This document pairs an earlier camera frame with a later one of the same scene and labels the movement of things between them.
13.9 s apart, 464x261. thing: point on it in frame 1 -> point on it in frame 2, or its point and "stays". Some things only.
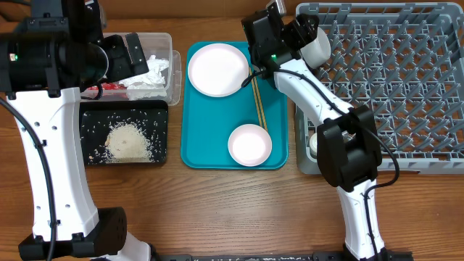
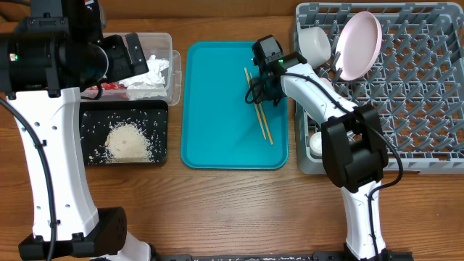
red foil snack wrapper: (110, 89) stays
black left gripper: (125, 69) stays
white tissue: (149, 85) stays
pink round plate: (218, 70) -> (359, 45)
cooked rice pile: (127, 143) stays
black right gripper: (304, 30) -> (257, 93)
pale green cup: (313, 145) stays
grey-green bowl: (318, 52) stays
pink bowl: (249, 145) -> (327, 82)
